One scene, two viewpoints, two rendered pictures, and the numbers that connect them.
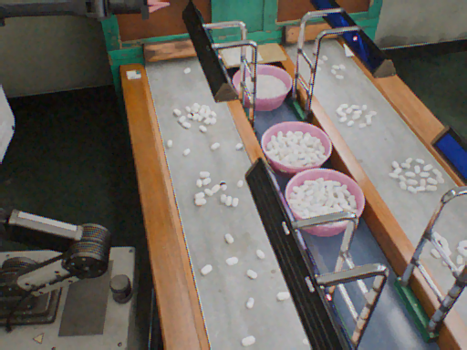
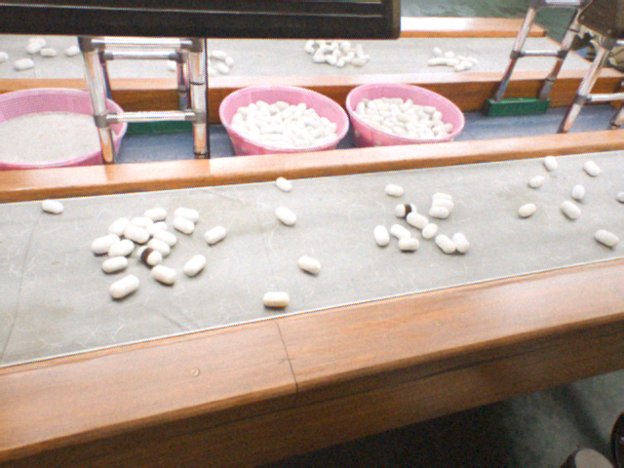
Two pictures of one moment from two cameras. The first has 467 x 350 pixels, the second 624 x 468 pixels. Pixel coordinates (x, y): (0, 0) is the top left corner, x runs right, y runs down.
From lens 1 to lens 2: 1.70 m
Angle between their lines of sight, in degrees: 68
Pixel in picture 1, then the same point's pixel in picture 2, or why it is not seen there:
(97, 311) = not seen: outside the picture
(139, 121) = (169, 379)
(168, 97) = (12, 320)
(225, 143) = (267, 205)
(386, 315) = (528, 128)
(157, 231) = (581, 300)
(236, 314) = not seen: outside the picture
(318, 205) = (411, 124)
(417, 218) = (407, 68)
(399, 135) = (251, 45)
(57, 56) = not seen: outside the picture
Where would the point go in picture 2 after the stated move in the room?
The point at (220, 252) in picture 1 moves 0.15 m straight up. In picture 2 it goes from (556, 225) to (599, 154)
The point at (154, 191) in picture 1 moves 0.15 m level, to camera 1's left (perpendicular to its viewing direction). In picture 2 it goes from (474, 312) to (516, 417)
